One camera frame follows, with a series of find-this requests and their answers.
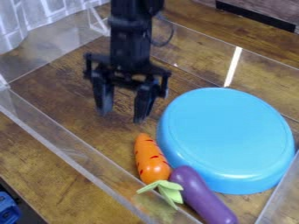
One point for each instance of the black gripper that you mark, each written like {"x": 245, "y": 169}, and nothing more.
{"x": 147, "y": 79}

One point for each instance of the orange toy carrot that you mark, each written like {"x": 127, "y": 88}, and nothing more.
{"x": 155, "y": 171}

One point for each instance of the purple toy eggplant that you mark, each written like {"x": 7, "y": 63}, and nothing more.
{"x": 201, "y": 198}

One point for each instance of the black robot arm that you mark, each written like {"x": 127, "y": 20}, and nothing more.
{"x": 126, "y": 67}

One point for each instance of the blue round plate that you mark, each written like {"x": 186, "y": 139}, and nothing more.
{"x": 229, "y": 135}

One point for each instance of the white curtain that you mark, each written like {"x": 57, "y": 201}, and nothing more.
{"x": 25, "y": 15}

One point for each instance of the dark baseboard strip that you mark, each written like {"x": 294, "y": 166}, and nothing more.
{"x": 278, "y": 23}

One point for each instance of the blue object at corner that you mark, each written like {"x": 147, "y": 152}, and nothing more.
{"x": 10, "y": 211}

